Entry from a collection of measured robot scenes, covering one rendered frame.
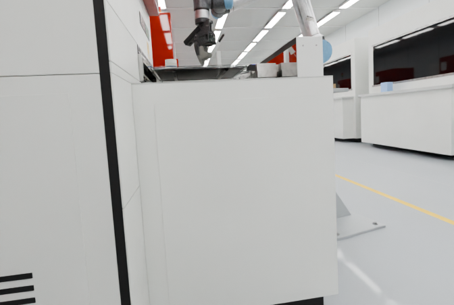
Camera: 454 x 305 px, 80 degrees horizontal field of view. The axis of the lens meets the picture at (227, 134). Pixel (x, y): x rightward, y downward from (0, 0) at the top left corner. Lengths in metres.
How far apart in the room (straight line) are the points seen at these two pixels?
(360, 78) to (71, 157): 5.55
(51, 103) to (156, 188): 0.37
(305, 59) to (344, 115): 4.81
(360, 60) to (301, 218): 5.14
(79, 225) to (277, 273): 0.62
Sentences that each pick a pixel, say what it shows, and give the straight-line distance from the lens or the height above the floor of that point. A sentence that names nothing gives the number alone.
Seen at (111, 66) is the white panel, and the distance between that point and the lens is 0.65.
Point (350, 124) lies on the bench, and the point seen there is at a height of 0.35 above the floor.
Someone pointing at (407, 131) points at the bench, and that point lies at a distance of 4.49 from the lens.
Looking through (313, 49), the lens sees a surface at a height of 0.92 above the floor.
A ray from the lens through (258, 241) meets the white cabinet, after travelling 0.94.
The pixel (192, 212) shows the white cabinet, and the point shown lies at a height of 0.42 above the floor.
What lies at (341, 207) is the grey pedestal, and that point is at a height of 0.08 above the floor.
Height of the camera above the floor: 0.72
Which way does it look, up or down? 5 degrees down
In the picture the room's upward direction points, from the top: 3 degrees counter-clockwise
